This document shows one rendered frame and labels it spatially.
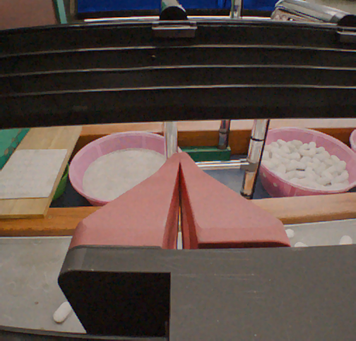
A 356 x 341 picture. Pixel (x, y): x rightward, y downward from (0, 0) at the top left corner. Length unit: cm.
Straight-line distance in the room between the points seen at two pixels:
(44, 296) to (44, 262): 6
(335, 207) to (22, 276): 59
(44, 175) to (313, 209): 56
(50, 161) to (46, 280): 29
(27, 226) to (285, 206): 49
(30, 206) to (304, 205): 53
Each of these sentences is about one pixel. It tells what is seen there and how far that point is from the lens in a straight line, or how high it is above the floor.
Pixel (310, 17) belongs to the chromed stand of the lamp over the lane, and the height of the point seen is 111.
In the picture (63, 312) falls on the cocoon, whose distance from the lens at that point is 45.
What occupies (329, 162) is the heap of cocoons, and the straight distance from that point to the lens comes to 77.
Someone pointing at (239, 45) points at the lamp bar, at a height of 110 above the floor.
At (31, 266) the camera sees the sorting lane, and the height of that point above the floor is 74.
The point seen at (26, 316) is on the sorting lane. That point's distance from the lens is 49.
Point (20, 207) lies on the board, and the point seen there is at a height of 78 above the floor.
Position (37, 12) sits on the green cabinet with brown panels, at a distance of 106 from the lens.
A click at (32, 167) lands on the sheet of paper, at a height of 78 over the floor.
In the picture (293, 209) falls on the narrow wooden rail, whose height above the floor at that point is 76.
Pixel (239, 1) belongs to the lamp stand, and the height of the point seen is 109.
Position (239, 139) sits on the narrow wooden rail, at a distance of 79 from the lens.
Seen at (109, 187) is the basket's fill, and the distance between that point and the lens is 63.
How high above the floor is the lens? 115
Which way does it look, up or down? 37 degrees down
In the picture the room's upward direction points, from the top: straight up
